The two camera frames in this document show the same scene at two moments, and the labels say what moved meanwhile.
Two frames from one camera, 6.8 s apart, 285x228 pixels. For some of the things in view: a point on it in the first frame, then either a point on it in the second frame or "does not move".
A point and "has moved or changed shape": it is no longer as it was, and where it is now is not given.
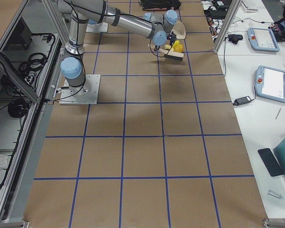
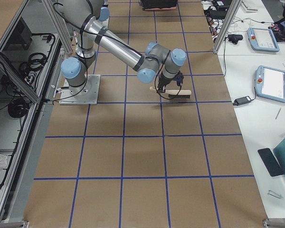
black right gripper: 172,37 -> 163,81
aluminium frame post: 235,6 does not move
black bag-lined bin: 159,5 does not move
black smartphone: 270,162 does not move
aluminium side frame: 27,47 does not move
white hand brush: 169,54 has moved or changed shape
